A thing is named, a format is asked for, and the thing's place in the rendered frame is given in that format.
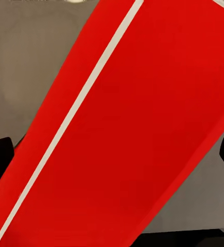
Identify radio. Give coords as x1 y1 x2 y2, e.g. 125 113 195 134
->
0 0 224 247

